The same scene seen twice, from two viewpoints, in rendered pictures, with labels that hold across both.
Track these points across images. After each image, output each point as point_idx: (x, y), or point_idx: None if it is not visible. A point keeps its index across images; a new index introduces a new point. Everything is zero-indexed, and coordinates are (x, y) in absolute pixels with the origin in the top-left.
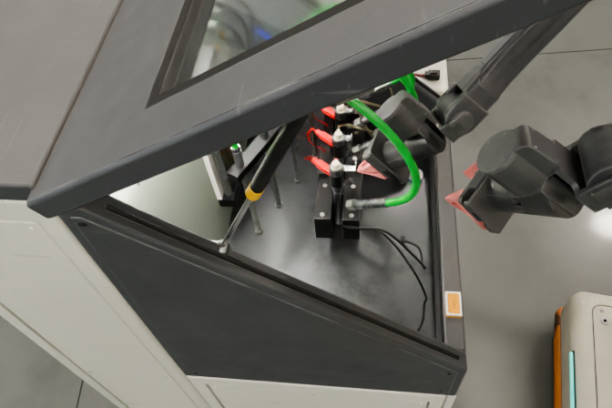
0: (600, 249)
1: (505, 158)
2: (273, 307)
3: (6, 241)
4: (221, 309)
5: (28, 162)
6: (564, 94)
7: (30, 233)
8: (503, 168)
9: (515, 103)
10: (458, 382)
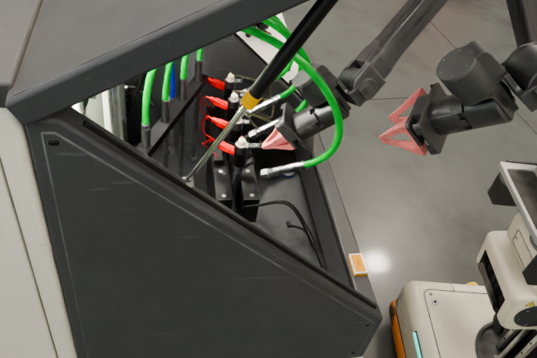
0: (411, 252)
1: (469, 64)
2: (228, 253)
3: None
4: (169, 264)
5: (0, 63)
6: (360, 132)
7: None
8: (467, 73)
9: (325, 139)
10: (371, 337)
